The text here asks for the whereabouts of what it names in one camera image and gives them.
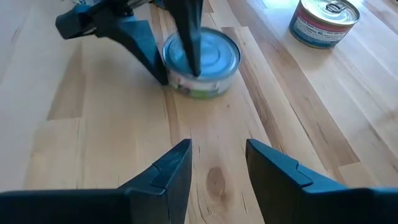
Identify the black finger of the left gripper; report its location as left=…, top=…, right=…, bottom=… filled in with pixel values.
left=55, top=4, right=170, bottom=87
left=164, top=0, right=205, bottom=78

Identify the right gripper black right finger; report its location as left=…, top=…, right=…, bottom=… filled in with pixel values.
left=245, top=138, right=398, bottom=224

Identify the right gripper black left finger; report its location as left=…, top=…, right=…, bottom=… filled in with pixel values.
left=0, top=138, right=193, bottom=224

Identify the green white label tuna can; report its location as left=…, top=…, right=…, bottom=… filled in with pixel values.
left=161, top=26, right=243, bottom=100

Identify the red blue label pull-tab can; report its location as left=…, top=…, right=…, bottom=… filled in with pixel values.
left=288, top=0, right=361, bottom=50

